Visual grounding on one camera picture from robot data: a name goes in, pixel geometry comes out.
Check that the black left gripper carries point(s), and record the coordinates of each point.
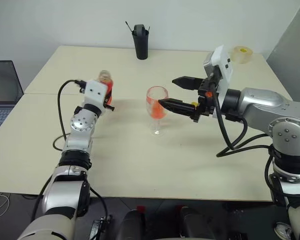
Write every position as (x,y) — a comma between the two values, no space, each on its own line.
(108,103)

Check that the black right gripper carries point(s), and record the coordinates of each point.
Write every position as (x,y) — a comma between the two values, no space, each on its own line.
(205,110)

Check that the red translucent drink bottle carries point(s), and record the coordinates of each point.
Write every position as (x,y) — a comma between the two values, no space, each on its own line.
(106,78)

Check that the yellow bottle cap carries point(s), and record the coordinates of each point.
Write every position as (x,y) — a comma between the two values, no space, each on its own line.
(195,104)

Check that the clear wine glass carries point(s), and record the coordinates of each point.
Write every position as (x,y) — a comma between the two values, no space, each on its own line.
(157,110)

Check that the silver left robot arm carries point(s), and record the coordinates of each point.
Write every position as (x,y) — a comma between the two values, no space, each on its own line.
(81,125)

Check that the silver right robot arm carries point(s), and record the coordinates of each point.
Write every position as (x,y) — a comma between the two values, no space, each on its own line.
(265,105)

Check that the black pen holder cup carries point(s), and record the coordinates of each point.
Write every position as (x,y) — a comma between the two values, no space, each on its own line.
(141,47)

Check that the clear tape roll yellow core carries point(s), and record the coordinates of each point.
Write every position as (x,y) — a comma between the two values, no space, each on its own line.
(241,57)

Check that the black rounded tool in cup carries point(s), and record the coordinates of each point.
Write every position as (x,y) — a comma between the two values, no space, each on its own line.
(139,29)

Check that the dark grey laptop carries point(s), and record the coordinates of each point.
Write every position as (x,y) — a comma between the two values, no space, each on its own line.
(2,85)

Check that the dark rounded shape red tip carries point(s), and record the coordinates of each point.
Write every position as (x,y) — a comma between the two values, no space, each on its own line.
(192,222)
(132,225)

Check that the black rectangular device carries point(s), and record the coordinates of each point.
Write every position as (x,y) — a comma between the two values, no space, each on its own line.
(97,227)

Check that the grey white shoe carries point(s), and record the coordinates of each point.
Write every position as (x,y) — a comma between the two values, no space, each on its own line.
(282,228)

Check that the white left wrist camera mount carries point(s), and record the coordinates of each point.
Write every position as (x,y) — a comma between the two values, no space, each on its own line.
(96,93)

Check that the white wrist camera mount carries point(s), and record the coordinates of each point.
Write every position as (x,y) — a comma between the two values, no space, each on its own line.
(223,65)
(96,93)

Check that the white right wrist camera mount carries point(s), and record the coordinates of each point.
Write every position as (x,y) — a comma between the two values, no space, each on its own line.
(223,65)

